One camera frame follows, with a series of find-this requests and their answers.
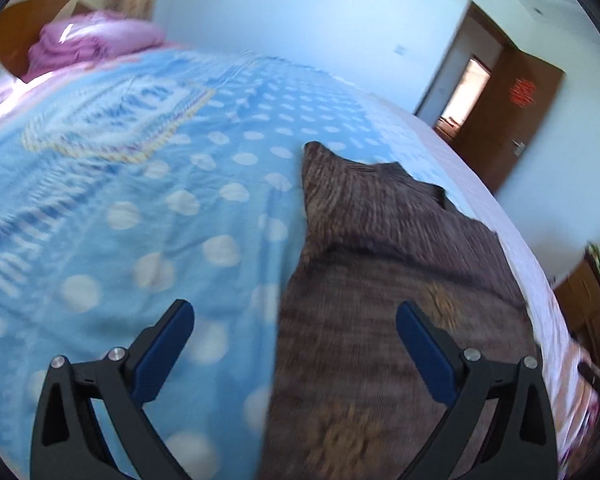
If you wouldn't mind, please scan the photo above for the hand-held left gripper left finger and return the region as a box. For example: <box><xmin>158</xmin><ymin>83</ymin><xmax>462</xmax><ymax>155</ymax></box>
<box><xmin>29</xmin><ymin>299</ymin><xmax>197</xmax><ymax>480</ymax></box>

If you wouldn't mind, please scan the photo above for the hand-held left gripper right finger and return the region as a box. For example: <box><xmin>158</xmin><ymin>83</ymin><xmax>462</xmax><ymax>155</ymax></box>
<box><xmin>396</xmin><ymin>301</ymin><xmax>559</xmax><ymax>480</ymax></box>

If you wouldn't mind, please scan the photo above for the brown knitted sweater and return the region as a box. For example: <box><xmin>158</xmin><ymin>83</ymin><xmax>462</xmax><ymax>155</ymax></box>
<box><xmin>257</xmin><ymin>141</ymin><xmax>543</xmax><ymax>480</ymax></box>

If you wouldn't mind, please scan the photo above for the blue polka dot bed sheet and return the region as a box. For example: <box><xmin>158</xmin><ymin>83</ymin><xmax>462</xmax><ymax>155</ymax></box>
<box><xmin>0</xmin><ymin>42</ymin><xmax>600</xmax><ymax>480</ymax></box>

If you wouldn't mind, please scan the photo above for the wooden dresser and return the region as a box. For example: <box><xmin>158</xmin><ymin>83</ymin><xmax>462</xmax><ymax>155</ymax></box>
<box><xmin>552</xmin><ymin>245</ymin><xmax>600</xmax><ymax>391</ymax></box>

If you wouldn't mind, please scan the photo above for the brown wooden door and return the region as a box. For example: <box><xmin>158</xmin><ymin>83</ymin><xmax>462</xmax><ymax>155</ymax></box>
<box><xmin>452</xmin><ymin>49</ymin><xmax>566</xmax><ymax>193</ymax></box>

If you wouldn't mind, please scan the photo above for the red paper door decoration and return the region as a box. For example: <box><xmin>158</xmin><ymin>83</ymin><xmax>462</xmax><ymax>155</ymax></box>
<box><xmin>511</xmin><ymin>77</ymin><xmax>537</xmax><ymax>107</ymax></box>

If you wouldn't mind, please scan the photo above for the pink quilt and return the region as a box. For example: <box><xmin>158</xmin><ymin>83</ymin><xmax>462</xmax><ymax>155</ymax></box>
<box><xmin>22</xmin><ymin>10</ymin><xmax>167</xmax><ymax>83</ymax></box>

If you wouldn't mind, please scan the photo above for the wooden bed headboard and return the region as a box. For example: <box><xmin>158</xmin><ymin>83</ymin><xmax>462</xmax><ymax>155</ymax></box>
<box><xmin>0</xmin><ymin>0</ymin><xmax>126</xmax><ymax>76</ymax></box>

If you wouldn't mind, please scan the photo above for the brown door frame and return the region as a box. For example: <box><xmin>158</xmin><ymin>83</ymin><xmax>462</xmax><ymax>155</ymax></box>
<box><xmin>414</xmin><ymin>1</ymin><xmax>518</xmax><ymax>143</ymax></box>

